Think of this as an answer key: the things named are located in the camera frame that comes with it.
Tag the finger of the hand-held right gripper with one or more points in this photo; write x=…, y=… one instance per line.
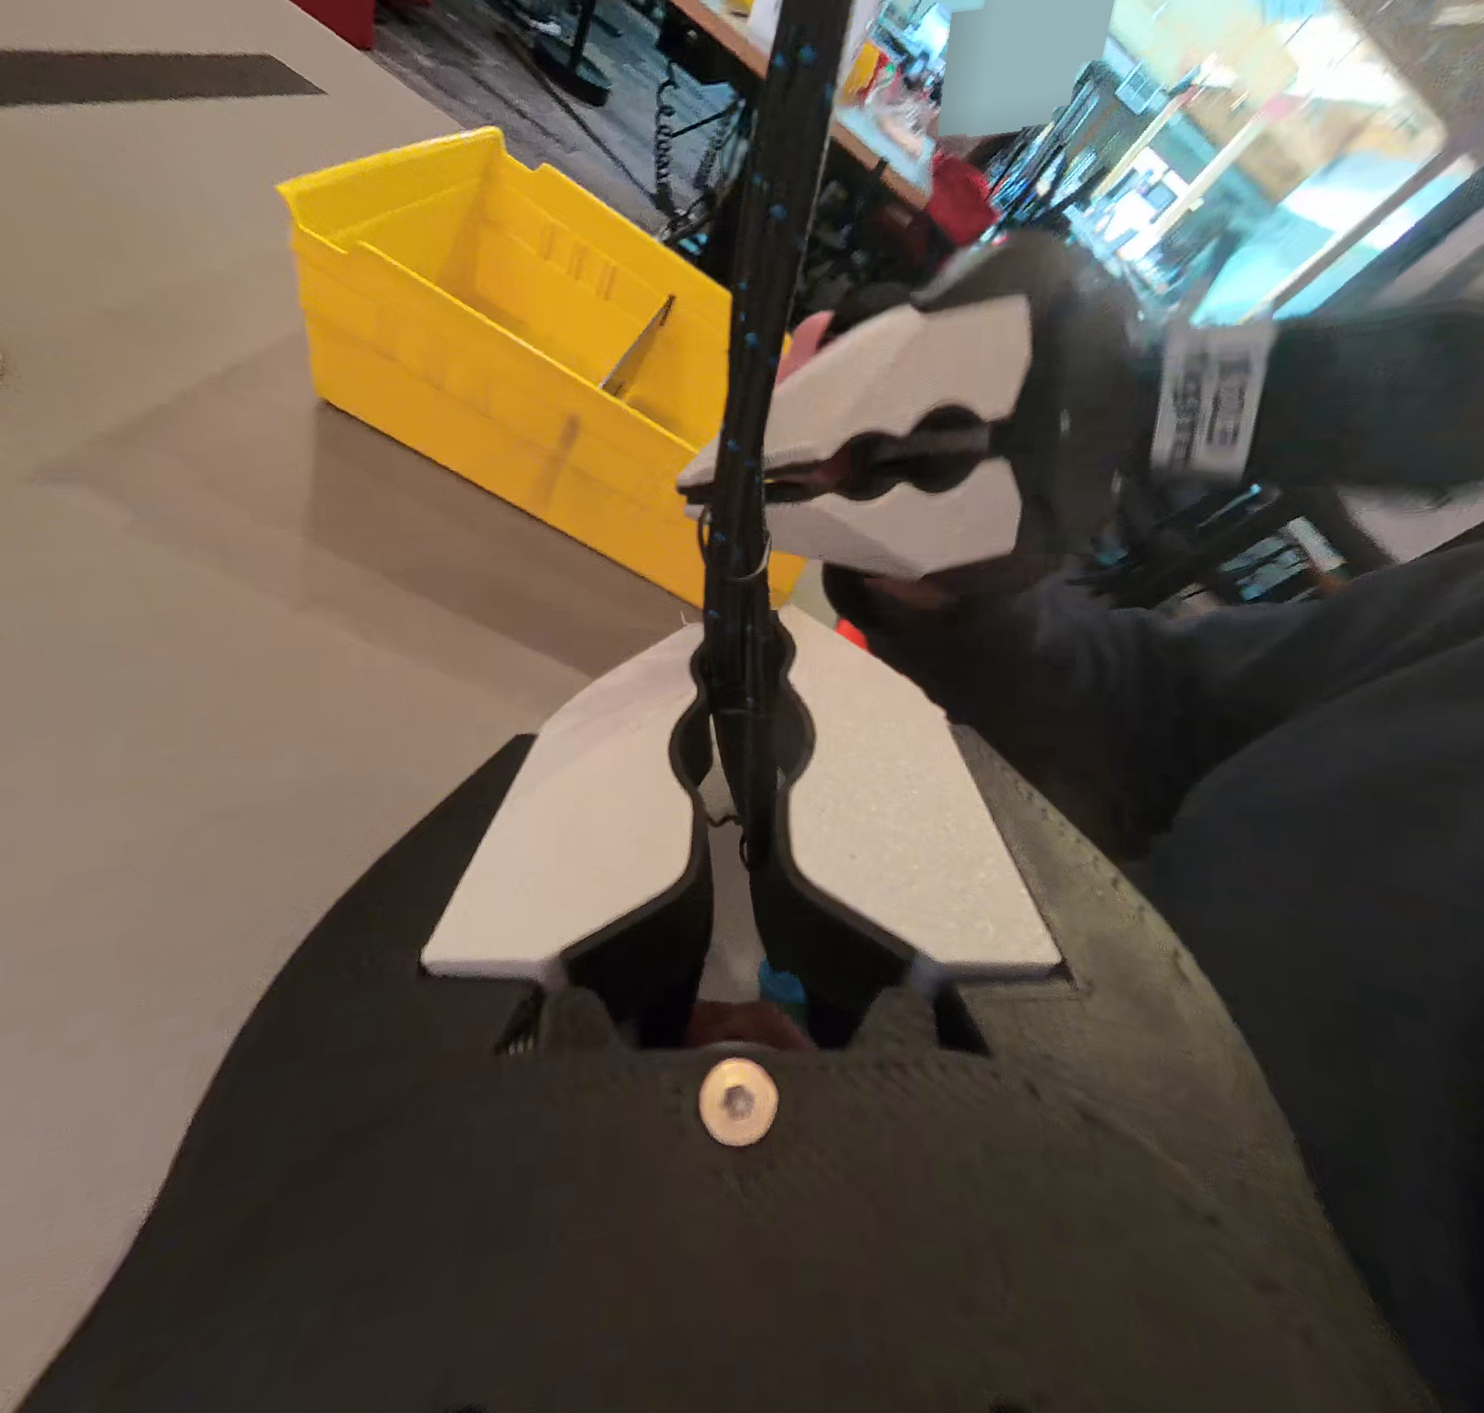
x=917, y=532
x=894, y=383

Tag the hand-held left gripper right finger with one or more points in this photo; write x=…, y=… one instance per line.
x=917, y=846

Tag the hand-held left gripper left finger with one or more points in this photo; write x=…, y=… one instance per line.
x=569, y=846

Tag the yellow plastic bin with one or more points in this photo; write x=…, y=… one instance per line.
x=441, y=301

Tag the person's right forearm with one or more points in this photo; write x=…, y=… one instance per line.
x=1067, y=672

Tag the person's right hand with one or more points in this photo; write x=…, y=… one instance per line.
x=812, y=359

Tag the background wooden desk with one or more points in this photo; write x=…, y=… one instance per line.
x=719, y=11

